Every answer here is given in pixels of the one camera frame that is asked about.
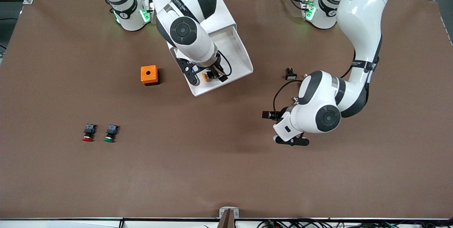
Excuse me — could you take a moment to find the orange button box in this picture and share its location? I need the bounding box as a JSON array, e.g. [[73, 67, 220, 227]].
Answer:
[[141, 65, 160, 86]]

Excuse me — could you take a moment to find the green push button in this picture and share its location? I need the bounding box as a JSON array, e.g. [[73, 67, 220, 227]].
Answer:
[[104, 124, 119, 143]]

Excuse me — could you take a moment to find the red push button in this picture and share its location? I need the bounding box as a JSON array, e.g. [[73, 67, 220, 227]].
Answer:
[[82, 124, 97, 142]]

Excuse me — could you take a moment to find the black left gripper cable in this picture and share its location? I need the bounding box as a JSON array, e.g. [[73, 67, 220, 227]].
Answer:
[[273, 80, 302, 112]]

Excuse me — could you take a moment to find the black cable bundle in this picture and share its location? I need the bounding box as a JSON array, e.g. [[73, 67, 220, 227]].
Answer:
[[257, 218, 453, 228]]

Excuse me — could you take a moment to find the grey metal table bracket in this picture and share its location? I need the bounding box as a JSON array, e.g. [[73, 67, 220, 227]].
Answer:
[[217, 207, 240, 228]]

